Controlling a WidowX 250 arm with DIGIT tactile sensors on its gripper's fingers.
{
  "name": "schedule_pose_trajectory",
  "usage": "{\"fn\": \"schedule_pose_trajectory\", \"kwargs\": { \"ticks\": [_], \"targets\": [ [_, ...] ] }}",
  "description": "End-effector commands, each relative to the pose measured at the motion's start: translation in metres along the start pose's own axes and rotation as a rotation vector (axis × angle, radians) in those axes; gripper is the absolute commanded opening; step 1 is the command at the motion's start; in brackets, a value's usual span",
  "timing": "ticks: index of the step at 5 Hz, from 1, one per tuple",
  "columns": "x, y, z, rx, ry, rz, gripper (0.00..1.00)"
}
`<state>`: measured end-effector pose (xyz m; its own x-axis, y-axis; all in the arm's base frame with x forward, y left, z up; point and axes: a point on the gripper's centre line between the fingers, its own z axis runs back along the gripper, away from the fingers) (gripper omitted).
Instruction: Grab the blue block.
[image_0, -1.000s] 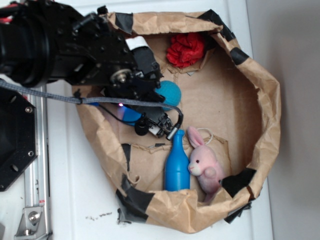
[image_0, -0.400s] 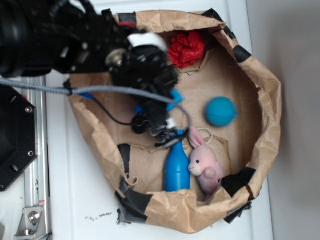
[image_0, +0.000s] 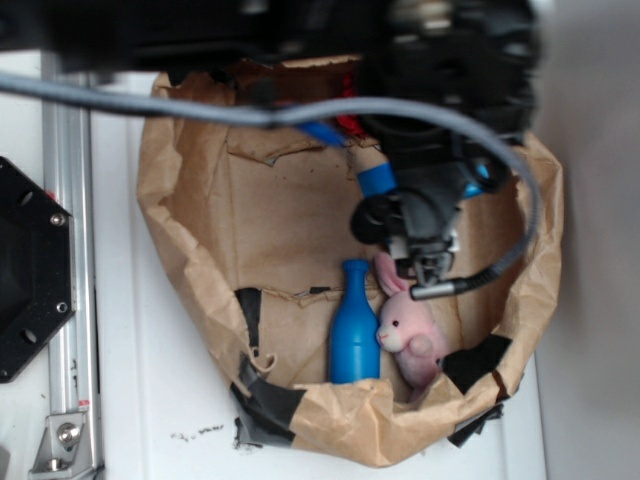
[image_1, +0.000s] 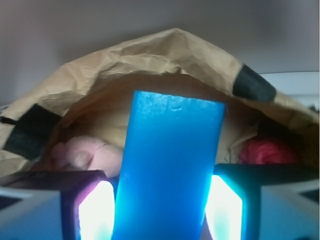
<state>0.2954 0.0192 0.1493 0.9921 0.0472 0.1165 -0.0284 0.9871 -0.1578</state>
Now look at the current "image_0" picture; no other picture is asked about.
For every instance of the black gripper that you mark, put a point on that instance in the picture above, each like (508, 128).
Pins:
(473, 57)

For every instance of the blue rectangular block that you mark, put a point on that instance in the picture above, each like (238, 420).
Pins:
(378, 180)

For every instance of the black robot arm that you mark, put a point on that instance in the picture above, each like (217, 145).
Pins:
(184, 37)

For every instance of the pink plush bunny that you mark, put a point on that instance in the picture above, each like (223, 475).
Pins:
(408, 330)

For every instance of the blue plastic bottle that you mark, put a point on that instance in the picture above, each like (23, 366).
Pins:
(354, 352)

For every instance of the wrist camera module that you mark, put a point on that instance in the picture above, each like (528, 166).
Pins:
(417, 229)

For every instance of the brown paper bag enclosure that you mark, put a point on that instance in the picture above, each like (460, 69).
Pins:
(251, 227)

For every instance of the aluminium extrusion rail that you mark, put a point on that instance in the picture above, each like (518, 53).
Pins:
(74, 383)

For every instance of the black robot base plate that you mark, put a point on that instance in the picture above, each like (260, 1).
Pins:
(36, 277)

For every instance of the metal corner bracket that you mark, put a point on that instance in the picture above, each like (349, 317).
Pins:
(65, 450)

